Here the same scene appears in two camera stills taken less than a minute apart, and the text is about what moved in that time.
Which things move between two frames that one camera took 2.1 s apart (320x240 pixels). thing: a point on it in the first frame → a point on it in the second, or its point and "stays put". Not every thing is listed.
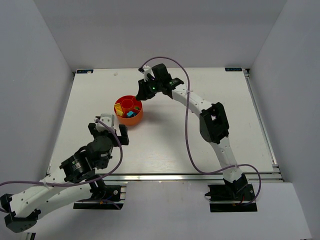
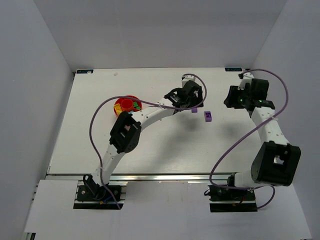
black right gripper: x=144 y=89 → x=230 y=96
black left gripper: x=116 y=139 → x=193 y=99
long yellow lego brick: x=119 y=110 stays put
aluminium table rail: x=169 y=177 stays put
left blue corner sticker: x=84 y=71 stays put
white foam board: x=177 y=210 stays put
